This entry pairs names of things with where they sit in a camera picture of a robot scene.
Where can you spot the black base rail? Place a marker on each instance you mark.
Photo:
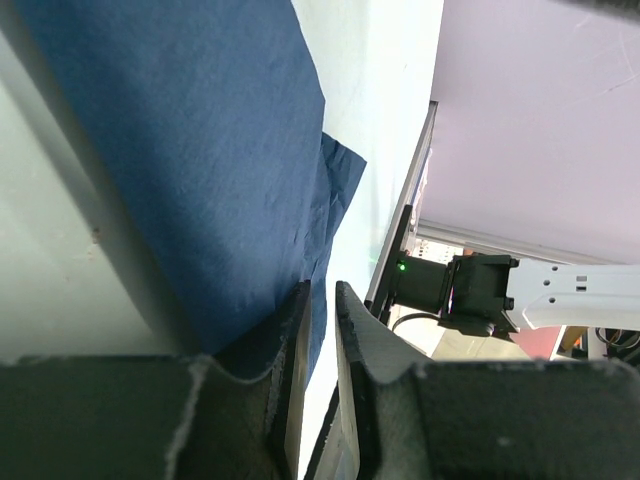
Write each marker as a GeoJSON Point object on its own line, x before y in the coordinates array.
{"type": "Point", "coordinates": [381, 300]}

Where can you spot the aluminium frame rail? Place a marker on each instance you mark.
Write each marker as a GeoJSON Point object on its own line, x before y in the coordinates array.
{"type": "Point", "coordinates": [418, 165]}

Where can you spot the dark blue paper napkin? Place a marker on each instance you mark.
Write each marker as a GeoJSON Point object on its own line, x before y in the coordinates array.
{"type": "Point", "coordinates": [208, 116]}

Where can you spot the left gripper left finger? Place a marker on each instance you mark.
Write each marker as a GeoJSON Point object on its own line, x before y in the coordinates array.
{"type": "Point", "coordinates": [234, 415]}

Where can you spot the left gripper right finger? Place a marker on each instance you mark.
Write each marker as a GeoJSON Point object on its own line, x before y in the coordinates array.
{"type": "Point", "coordinates": [399, 415]}

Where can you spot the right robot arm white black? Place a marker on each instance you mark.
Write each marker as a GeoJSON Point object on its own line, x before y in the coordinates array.
{"type": "Point", "coordinates": [497, 295]}

